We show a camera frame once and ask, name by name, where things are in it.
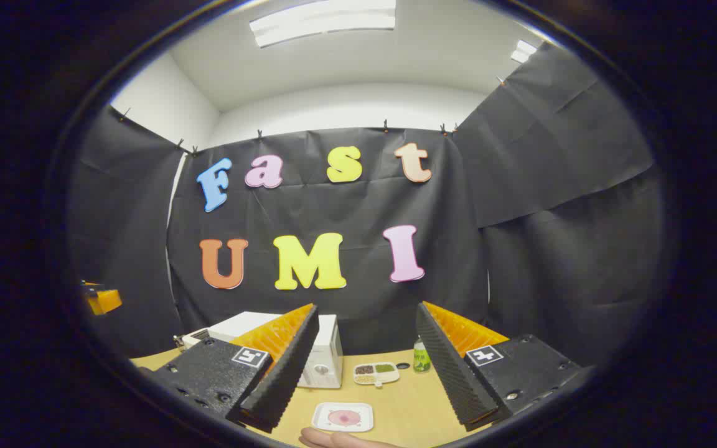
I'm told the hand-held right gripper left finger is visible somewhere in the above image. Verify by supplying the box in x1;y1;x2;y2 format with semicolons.
138;303;321;434

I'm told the black backdrop cloth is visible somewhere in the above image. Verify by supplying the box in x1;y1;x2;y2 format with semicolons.
66;40;667;368

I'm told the long ceiling light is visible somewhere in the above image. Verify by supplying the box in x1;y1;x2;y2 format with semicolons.
248;0;396;49

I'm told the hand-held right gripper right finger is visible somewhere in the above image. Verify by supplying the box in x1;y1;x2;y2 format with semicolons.
416;301;593;432

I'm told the white plate with pink food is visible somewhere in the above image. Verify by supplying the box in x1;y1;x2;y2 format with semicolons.
312;402;375;433

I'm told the white microwave oven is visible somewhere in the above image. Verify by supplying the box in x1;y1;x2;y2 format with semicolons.
208;310;344;390

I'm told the white toaster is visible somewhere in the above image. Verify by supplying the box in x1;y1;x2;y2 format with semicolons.
174;328;211;353

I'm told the small ceiling light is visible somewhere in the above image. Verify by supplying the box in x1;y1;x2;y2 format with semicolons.
510;39;538;64

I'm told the green drink bottle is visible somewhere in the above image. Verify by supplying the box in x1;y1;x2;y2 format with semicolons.
413;336;431;373

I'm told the white divided tray of beans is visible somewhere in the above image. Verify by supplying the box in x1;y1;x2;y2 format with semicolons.
353;362;401;388

